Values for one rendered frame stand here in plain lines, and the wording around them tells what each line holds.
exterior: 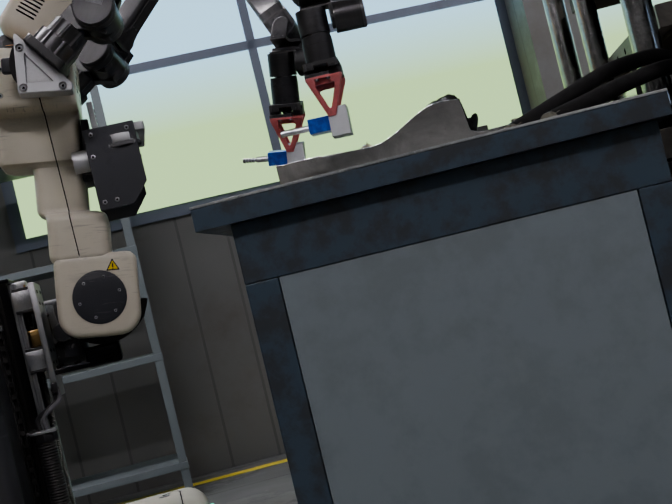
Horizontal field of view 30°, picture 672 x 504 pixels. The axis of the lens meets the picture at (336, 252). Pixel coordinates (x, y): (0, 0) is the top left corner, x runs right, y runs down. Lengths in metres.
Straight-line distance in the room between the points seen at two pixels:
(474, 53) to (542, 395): 3.83
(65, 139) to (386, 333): 0.95
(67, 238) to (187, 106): 2.89
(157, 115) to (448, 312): 3.60
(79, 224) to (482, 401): 0.98
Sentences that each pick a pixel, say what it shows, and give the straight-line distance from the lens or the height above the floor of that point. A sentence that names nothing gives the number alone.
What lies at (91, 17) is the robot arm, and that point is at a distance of 2.38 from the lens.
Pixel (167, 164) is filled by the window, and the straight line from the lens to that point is 5.28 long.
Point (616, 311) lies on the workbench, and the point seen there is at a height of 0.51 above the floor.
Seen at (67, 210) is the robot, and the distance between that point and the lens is 2.53.
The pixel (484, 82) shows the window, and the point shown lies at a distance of 5.54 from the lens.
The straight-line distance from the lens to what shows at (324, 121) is 2.32.
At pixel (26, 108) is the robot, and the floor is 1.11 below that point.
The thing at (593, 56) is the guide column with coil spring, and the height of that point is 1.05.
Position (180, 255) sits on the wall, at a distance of 5.27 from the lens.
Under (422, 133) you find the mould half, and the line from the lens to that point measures 2.43.
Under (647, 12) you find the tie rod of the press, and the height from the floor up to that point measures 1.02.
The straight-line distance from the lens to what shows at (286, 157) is 2.60.
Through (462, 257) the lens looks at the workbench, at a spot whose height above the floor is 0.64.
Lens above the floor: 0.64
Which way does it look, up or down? 1 degrees up
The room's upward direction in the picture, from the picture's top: 14 degrees counter-clockwise
